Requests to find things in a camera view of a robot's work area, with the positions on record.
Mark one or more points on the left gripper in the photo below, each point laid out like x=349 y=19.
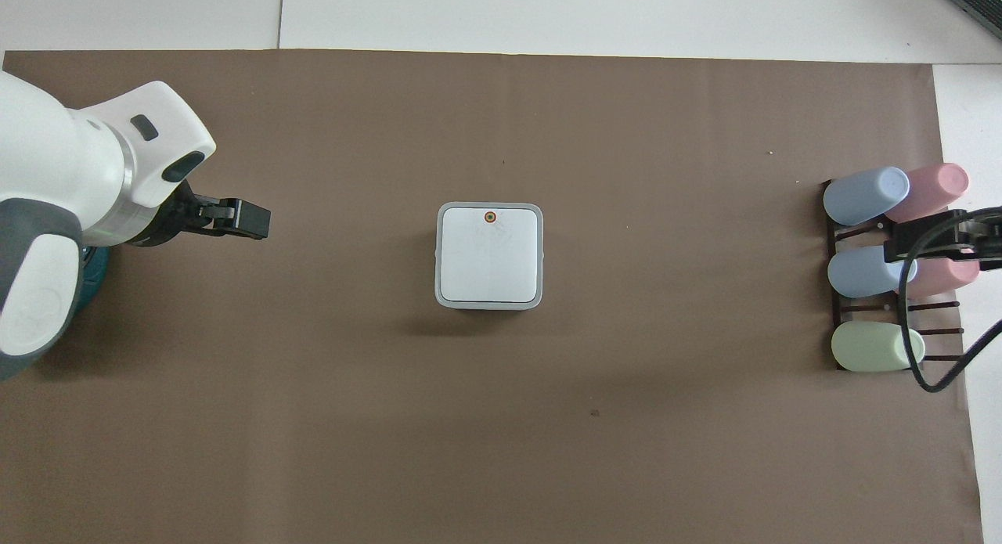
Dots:
x=176 y=219

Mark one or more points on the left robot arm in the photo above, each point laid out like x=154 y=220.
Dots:
x=55 y=153

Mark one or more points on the white square trash can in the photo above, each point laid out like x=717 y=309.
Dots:
x=489 y=258

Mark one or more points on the black cup rack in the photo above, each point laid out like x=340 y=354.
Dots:
x=834 y=309

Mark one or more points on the blue plastic cup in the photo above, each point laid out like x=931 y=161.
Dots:
x=865 y=196
x=861 y=272

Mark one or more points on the green plastic cup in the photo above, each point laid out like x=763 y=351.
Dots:
x=873 y=347

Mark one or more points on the pink plastic cup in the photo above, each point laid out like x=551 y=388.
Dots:
x=951 y=276
x=938 y=185

